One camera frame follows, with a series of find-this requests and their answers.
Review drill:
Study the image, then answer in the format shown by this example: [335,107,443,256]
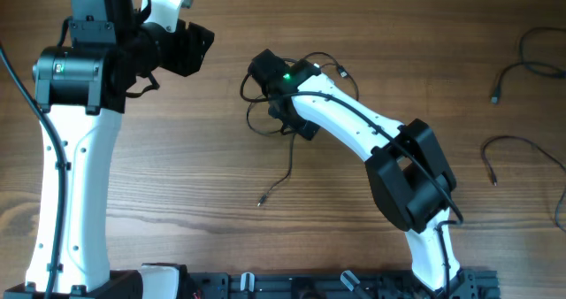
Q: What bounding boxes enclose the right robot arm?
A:
[246,50,463,297]

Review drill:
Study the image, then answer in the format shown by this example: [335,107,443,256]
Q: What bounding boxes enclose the thick black usb cable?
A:
[489,26,566,105]

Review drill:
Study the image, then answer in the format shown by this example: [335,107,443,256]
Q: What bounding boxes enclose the black usb cables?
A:
[239,50,360,208]

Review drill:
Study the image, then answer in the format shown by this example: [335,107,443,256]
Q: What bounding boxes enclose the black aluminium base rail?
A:
[189,270,501,299]

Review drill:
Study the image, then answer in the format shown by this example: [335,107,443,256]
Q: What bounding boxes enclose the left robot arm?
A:
[4,0,214,298]

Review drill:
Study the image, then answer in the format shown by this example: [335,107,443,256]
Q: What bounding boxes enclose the thin black micro-usb cable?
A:
[479,134,566,234]

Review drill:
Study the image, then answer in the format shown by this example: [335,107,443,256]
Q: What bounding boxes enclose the left camera cable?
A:
[0,42,72,299]

